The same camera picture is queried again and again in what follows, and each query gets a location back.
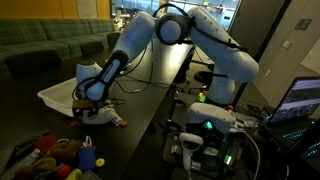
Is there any black office chair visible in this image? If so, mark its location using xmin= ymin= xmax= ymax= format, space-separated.
xmin=193 ymin=70 xmax=215 ymax=87

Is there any black equipment rack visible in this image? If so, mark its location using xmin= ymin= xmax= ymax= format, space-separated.
xmin=162 ymin=131 xmax=249 ymax=180

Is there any brown plush toy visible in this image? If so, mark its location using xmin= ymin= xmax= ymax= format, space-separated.
xmin=46 ymin=139 xmax=83 ymax=163

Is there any green plaid sofa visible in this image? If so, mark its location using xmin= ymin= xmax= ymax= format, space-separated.
xmin=0 ymin=18 xmax=116 ymax=78

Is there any white VR headset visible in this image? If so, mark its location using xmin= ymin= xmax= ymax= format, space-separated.
xmin=184 ymin=102 xmax=238 ymax=134

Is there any red ball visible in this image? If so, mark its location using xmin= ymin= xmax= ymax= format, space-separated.
xmin=55 ymin=164 xmax=73 ymax=180

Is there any yellow toy cup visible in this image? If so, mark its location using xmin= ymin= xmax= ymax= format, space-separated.
xmin=64 ymin=168 xmax=84 ymax=180

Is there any grey wall sign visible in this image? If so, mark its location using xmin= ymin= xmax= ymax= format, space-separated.
xmin=294 ymin=18 xmax=313 ymax=31

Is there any white cable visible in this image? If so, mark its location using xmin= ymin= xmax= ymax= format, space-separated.
xmin=238 ymin=129 xmax=262 ymax=180

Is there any clear plastic storage container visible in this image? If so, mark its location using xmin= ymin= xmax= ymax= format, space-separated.
xmin=37 ymin=78 xmax=80 ymax=118

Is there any large open laptop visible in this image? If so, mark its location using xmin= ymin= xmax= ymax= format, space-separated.
xmin=266 ymin=76 xmax=320 ymax=148

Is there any green glowing button box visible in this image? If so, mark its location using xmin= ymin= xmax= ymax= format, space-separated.
xmin=196 ymin=92 xmax=207 ymax=103

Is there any white terry towel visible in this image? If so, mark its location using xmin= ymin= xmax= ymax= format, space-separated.
xmin=81 ymin=105 xmax=123 ymax=127

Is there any white red triangle toy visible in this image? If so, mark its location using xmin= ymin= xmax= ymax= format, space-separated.
xmin=82 ymin=135 xmax=93 ymax=148

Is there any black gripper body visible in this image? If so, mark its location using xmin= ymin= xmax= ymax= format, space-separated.
xmin=73 ymin=107 xmax=101 ymax=119

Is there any yellow ring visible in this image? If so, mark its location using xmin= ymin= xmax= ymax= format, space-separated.
xmin=95 ymin=157 xmax=106 ymax=168

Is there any short black block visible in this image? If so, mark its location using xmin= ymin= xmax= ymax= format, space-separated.
xmin=78 ymin=169 xmax=104 ymax=180

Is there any white VR controller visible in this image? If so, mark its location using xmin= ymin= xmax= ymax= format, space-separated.
xmin=178 ymin=132 xmax=204 ymax=174

